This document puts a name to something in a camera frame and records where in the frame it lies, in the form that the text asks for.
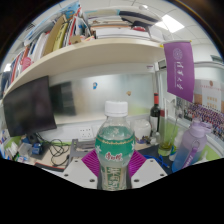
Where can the white round jar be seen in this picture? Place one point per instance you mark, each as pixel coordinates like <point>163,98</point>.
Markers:
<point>141,129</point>

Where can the grey metal laptop stand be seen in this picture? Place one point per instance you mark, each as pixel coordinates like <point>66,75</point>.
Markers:
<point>81,148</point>

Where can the purple pennant flag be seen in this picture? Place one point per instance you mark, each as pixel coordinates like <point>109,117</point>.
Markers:
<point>180,70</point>

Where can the rectangular ceiling light panel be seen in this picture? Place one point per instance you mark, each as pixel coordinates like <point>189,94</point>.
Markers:
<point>170,23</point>

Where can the group photo poster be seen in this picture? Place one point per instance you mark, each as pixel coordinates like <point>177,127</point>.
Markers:
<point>208,113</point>

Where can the dark wine bottle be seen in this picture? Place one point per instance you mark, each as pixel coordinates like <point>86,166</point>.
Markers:
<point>155,115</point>

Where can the purple translucent water bottle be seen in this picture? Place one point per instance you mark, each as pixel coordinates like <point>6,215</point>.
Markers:
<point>190,150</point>

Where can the white wall power outlets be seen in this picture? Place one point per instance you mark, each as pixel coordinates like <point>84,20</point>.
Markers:
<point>86,132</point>

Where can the black computer monitor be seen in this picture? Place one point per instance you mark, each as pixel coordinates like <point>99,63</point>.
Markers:
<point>30,106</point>

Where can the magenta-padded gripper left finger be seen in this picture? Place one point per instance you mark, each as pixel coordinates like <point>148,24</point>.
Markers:
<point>80,171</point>

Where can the wooden shelf with books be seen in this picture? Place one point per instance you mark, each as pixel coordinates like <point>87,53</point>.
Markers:
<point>90,53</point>

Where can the green-labelled clear drink bottle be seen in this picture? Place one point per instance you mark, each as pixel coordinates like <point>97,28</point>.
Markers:
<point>115,150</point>

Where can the black desk mat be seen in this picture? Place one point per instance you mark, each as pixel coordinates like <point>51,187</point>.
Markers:
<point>150,151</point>

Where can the clear glass with green liquid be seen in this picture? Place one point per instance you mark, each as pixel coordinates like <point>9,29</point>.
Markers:
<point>165,146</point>

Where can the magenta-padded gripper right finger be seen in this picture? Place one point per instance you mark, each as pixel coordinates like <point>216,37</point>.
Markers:
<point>146,171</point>

